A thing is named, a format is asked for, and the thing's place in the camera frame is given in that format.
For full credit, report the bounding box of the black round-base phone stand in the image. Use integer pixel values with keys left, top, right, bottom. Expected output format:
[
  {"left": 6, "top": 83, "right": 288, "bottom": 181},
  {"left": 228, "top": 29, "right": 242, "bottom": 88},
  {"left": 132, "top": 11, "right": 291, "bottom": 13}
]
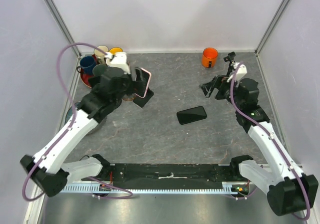
[{"left": 223, "top": 52, "right": 236, "bottom": 77}]

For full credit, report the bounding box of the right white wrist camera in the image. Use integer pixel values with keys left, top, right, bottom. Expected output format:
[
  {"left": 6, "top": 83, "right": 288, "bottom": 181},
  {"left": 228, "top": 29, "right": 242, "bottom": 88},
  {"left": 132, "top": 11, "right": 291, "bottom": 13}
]
[{"left": 226, "top": 61, "right": 247, "bottom": 87}]

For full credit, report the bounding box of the red round tray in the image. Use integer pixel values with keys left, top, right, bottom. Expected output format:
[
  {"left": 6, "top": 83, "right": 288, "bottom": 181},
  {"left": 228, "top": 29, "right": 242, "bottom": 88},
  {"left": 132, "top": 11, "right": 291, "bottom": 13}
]
[{"left": 80, "top": 54, "right": 106, "bottom": 88}]

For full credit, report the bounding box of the dark green mug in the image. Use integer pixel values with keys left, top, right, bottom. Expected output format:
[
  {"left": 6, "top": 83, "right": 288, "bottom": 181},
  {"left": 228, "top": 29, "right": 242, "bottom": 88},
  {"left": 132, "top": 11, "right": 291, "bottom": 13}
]
[{"left": 92, "top": 64, "right": 109, "bottom": 77}]

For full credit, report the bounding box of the purple cable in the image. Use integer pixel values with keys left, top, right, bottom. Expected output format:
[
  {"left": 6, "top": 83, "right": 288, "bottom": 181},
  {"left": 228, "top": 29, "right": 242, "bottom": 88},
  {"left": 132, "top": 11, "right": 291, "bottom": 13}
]
[
  {"left": 229, "top": 63, "right": 312, "bottom": 220},
  {"left": 21, "top": 42, "right": 111, "bottom": 201}
]

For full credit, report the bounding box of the blue ceramic plate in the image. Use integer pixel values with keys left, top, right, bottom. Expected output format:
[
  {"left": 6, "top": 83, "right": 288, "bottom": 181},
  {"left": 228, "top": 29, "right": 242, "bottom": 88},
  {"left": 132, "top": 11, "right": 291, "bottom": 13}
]
[{"left": 65, "top": 103, "right": 108, "bottom": 134}]

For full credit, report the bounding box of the black flat-base phone stand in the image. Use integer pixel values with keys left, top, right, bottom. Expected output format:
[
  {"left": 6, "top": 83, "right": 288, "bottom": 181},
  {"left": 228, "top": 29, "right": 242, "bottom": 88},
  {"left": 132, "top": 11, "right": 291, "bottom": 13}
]
[{"left": 133, "top": 88, "right": 154, "bottom": 108}]

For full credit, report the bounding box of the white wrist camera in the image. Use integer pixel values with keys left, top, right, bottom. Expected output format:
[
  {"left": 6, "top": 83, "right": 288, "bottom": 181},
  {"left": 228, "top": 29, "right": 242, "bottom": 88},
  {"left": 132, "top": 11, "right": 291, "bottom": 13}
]
[
  {"left": 226, "top": 61, "right": 247, "bottom": 87},
  {"left": 104, "top": 52, "right": 131, "bottom": 75}
]

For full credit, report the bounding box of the grey slotted cable duct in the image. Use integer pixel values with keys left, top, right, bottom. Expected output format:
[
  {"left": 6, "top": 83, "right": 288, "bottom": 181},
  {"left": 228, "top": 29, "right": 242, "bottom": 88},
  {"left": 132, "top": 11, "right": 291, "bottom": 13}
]
[{"left": 61, "top": 181, "right": 238, "bottom": 195}]

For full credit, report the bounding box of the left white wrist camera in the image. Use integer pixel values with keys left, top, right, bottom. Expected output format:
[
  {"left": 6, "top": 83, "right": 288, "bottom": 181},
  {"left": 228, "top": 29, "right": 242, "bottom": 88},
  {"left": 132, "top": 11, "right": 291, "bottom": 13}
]
[{"left": 104, "top": 52, "right": 131, "bottom": 75}]

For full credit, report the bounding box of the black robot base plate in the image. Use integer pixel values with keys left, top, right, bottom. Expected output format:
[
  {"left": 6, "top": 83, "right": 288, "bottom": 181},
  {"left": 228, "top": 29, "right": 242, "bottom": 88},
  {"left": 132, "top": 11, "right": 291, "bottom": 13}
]
[{"left": 95, "top": 163, "right": 252, "bottom": 190}]

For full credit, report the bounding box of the orange mug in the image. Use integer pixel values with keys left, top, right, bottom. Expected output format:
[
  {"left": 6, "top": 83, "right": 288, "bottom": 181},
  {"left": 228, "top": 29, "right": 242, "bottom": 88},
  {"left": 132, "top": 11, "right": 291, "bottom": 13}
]
[{"left": 201, "top": 47, "right": 218, "bottom": 68}]

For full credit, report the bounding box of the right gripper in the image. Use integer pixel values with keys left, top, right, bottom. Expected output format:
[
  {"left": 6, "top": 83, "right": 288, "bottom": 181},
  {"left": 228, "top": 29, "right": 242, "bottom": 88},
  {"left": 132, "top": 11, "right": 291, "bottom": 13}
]
[{"left": 198, "top": 75, "right": 243, "bottom": 109}]

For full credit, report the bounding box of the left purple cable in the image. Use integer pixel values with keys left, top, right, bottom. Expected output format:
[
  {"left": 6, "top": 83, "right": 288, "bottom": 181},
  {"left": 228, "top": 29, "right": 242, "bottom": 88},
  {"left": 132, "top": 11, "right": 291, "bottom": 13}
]
[{"left": 21, "top": 42, "right": 111, "bottom": 201}]

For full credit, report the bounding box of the yellow mug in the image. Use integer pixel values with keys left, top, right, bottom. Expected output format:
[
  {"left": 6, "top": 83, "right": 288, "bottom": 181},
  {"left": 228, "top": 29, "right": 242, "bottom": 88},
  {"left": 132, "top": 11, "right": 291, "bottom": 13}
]
[{"left": 109, "top": 47, "right": 123, "bottom": 55}]

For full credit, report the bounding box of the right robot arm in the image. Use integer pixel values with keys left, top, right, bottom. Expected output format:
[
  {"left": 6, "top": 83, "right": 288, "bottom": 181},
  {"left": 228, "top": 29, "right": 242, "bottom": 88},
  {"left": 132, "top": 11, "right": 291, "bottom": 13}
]
[{"left": 200, "top": 75, "right": 319, "bottom": 216}]

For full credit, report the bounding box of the cream mug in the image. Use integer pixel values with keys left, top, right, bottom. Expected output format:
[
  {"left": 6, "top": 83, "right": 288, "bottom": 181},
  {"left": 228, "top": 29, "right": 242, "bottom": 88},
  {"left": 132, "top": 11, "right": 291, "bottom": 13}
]
[{"left": 93, "top": 45, "right": 109, "bottom": 63}]

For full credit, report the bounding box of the wooden round-base phone stand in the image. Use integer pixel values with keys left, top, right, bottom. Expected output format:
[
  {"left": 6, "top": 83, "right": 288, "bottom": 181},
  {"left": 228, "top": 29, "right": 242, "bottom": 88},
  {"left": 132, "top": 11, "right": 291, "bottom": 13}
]
[{"left": 122, "top": 93, "right": 136, "bottom": 101}]

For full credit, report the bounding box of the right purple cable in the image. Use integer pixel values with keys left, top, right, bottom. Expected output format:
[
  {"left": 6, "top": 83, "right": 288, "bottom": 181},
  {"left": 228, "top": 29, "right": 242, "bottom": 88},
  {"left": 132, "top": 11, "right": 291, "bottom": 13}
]
[{"left": 229, "top": 63, "right": 312, "bottom": 220}]

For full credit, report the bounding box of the blue mug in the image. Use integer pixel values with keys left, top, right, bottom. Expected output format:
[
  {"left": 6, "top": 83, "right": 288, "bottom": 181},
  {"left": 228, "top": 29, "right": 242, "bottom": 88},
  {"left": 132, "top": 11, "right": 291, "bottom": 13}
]
[{"left": 76, "top": 56, "right": 97, "bottom": 75}]

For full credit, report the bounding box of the black phone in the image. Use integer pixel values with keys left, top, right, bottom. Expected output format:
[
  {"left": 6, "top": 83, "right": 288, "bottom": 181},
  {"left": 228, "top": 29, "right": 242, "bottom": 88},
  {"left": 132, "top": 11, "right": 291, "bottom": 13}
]
[
  {"left": 176, "top": 106, "right": 207, "bottom": 125},
  {"left": 88, "top": 75, "right": 105, "bottom": 92}
]

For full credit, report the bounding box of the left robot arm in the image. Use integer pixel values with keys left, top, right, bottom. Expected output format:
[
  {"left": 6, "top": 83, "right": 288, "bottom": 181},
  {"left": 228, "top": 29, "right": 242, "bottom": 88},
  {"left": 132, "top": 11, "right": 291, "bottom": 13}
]
[{"left": 20, "top": 67, "right": 134, "bottom": 197}]

